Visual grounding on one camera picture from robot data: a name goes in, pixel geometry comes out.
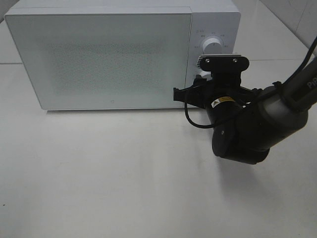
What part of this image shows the white microwave door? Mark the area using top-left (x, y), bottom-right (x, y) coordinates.
top-left (6, 14), bottom-right (191, 110)

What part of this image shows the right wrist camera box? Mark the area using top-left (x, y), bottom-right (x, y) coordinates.
top-left (196, 54), bottom-right (250, 72)

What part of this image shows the white timer knob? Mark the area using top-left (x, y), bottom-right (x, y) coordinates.
top-left (199, 70), bottom-right (212, 81)

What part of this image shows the white microwave oven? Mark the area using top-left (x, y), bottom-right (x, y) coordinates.
top-left (4, 0), bottom-right (242, 111)

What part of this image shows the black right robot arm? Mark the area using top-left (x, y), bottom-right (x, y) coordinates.
top-left (173, 55), bottom-right (317, 165)

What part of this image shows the white upper power knob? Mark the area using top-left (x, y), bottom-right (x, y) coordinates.
top-left (202, 36), bottom-right (223, 55)

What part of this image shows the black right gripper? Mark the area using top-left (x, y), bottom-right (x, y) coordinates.
top-left (173, 73), bottom-right (262, 128)

